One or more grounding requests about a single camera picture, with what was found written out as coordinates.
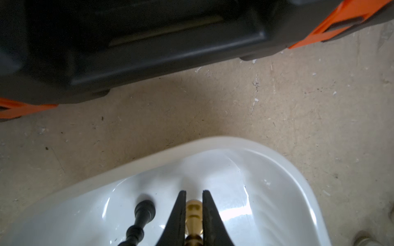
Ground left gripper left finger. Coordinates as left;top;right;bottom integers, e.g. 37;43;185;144
156;191;186;246

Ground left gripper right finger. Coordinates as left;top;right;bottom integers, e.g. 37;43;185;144
202;190;234;246

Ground gold chess piece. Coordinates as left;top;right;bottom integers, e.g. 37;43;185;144
185;200;203;246

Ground black chess piece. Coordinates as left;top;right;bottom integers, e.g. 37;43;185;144
118;200;156;246

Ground white storage box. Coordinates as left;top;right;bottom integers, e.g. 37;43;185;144
1;137;331;246

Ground silver chess piece right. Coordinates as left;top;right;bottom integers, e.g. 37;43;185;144
353;231;383;246

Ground black tool case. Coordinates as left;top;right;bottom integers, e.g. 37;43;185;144
1;1;394;121

